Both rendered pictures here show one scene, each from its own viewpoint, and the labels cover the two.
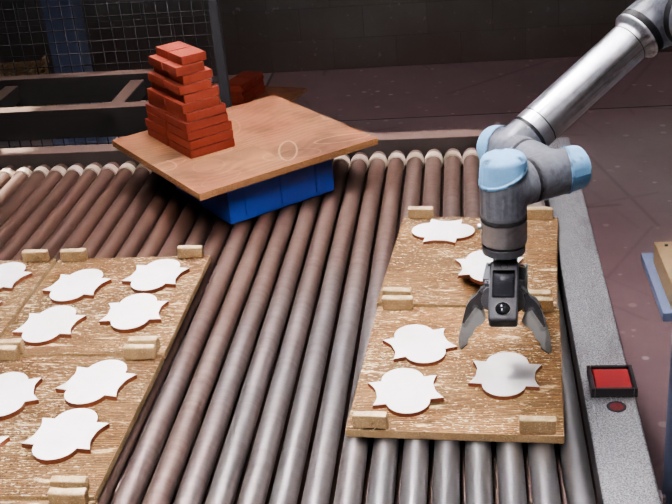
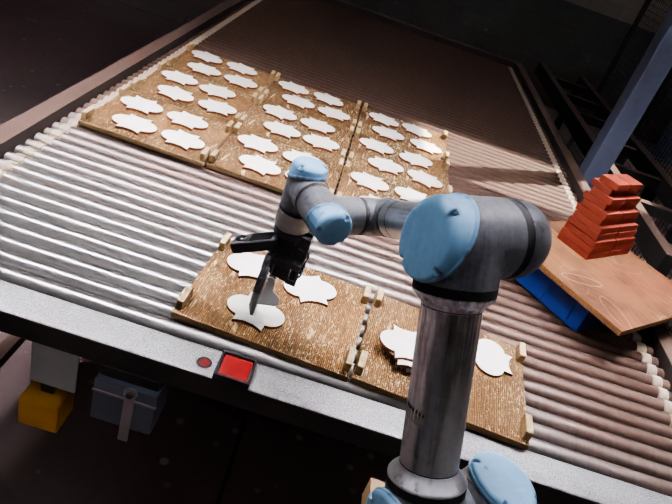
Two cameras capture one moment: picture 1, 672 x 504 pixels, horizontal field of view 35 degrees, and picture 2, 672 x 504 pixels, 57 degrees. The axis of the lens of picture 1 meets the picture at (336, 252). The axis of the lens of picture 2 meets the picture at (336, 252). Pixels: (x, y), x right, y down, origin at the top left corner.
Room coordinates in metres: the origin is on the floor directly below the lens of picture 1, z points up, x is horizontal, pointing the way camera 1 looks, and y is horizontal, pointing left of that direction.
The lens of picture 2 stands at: (1.46, -1.38, 1.83)
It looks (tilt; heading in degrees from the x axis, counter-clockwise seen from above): 31 degrees down; 79
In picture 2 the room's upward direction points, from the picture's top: 20 degrees clockwise
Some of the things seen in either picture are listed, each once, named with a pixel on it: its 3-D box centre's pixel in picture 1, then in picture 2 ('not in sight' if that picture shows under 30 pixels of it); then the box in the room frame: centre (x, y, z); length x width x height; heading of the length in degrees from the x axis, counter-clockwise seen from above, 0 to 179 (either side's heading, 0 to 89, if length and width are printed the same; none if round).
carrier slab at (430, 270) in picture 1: (473, 260); (443, 363); (2.03, -0.29, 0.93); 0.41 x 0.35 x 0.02; 167
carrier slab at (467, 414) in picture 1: (460, 367); (280, 302); (1.62, -0.20, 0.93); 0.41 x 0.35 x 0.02; 168
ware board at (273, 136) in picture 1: (241, 142); (599, 268); (2.61, 0.21, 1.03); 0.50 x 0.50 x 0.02; 32
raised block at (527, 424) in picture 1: (537, 424); (184, 297); (1.40, -0.29, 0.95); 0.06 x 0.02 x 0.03; 78
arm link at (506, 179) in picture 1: (504, 186); (304, 187); (1.58, -0.28, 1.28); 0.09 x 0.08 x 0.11; 115
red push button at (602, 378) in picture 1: (611, 381); (235, 369); (1.54, -0.45, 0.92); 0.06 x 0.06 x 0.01; 82
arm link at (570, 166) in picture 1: (548, 170); (331, 215); (1.64, -0.36, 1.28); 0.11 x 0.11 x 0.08; 25
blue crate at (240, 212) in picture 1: (251, 172); (574, 282); (2.54, 0.19, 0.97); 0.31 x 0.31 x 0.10; 32
